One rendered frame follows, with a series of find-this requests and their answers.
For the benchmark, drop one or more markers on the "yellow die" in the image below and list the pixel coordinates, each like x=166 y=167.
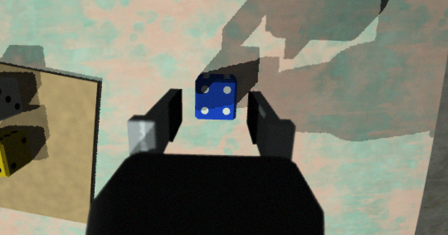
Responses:
x=15 y=151

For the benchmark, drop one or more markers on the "grey die with black pips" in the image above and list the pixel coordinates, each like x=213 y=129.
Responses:
x=10 y=99

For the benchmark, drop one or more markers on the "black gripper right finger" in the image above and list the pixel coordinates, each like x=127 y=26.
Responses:
x=272 y=135

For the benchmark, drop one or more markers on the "tan square mat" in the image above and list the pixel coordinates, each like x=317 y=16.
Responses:
x=59 y=116

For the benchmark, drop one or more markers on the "dark blue die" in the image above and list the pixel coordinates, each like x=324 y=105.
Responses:
x=215 y=97

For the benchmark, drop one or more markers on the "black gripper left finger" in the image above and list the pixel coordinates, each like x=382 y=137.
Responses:
x=151 y=133

